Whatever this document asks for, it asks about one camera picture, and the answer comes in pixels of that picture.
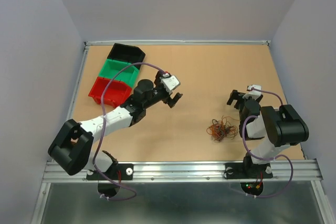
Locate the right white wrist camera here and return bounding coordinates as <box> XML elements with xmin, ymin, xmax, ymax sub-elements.
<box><xmin>243</xmin><ymin>84</ymin><xmax>262</xmax><ymax>100</ymax></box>

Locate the green plastic bin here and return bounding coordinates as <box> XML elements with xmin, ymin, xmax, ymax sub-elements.
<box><xmin>98</xmin><ymin>59</ymin><xmax>139</xmax><ymax>88</ymax></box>

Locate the red plastic bin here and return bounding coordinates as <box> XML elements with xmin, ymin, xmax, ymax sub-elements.
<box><xmin>88</xmin><ymin>77</ymin><xmax>132</xmax><ymax>108</ymax></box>

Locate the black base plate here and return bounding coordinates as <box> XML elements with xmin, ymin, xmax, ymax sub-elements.
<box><xmin>86</xmin><ymin>163</ymin><xmax>134</xmax><ymax>181</ymax></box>
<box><xmin>225</xmin><ymin>162</ymin><xmax>273</xmax><ymax>179</ymax></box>

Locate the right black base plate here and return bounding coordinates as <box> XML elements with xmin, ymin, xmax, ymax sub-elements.
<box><xmin>225</xmin><ymin>162</ymin><xmax>273</xmax><ymax>179</ymax></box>

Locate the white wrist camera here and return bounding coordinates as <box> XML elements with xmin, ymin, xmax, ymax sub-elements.
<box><xmin>243</xmin><ymin>84</ymin><xmax>262</xmax><ymax>100</ymax></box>
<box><xmin>160</xmin><ymin>72</ymin><xmax>181</xmax><ymax>94</ymax></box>

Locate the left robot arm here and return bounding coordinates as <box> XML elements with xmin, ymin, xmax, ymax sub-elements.
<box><xmin>48</xmin><ymin>72</ymin><xmax>182</xmax><ymax>179</ymax></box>

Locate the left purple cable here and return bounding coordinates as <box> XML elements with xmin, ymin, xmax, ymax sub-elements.
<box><xmin>91</xmin><ymin>62</ymin><xmax>169</xmax><ymax>201</ymax></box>

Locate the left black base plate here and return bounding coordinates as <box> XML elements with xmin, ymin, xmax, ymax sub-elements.
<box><xmin>86</xmin><ymin>163</ymin><xmax>134</xmax><ymax>181</ymax></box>

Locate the cable bundle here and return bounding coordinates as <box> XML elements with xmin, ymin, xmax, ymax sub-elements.
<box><xmin>206</xmin><ymin>115</ymin><xmax>239</xmax><ymax>143</ymax></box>

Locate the aluminium front rail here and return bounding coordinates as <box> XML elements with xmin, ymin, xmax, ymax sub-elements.
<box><xmin>42</xmin><ymin>159</ymin><xmax>323</xmax><ymax>184</ymax></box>

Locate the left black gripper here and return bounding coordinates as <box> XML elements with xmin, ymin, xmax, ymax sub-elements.
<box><xmin>143</xmin><ymin>71</ymin><xmax>182</xmax><ymax>110</ymax></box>

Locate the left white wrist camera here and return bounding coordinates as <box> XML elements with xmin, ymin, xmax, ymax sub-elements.
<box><xmin>160</xmin><ymin>72</ymin><xmax>181</xmax><ymax>94</ymax></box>

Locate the black plastic bin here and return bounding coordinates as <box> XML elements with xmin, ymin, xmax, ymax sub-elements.
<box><xmin>107</xmin><ymin>43</ymin><xmax>145</xmax><ymax>67</ymax></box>

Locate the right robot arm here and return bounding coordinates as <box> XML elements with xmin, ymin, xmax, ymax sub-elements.
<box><xmin>224</xmin><ymin>85</ymin><xmax>309</xmax><ymax>179</ymax></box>

